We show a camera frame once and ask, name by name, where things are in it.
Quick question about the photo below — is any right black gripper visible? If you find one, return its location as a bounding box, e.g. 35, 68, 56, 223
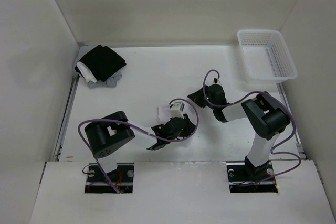
188, 84, 216, 110

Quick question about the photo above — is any white tank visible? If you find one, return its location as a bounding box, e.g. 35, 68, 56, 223
156, 105, 171, 124
76, 61, 97, 83

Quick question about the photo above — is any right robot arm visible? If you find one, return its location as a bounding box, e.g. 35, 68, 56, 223
187, 84, 295, 182

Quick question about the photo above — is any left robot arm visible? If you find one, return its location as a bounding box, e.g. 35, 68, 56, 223
85, 111, 199, 182

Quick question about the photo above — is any folded grey tank top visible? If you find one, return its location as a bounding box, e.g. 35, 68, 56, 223
88, 71, 122, 88

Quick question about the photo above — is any folded black tank top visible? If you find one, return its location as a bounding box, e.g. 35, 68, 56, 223
74, 45, 127, 82

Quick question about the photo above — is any folded white tank top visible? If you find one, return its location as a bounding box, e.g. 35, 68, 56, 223
76, 61, 97, 83

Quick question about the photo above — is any white plastic basket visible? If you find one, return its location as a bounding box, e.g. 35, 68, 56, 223
237, 29, 298, 84

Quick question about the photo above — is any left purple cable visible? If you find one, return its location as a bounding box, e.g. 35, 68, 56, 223
77, 99, 200, 193

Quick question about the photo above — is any purple cable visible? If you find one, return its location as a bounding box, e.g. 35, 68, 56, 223
203, 69, 302, 183
77, 99, 200, 193

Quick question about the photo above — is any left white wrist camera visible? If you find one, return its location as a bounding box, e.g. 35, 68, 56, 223
169, 101, 184, 118

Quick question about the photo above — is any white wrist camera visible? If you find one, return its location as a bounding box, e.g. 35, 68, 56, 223
169, 101, 184, 118
213, 78, 222, 86

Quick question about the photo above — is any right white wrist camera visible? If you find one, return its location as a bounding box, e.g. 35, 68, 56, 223
213, 78, 222, 86

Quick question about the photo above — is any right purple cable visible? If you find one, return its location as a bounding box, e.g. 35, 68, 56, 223
203, 69, 302, 183

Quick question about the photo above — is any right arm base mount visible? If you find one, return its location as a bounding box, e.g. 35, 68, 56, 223
226, 161, 278, 193

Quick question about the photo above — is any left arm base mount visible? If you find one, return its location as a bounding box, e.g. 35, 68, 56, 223
82, 163, 134, 194

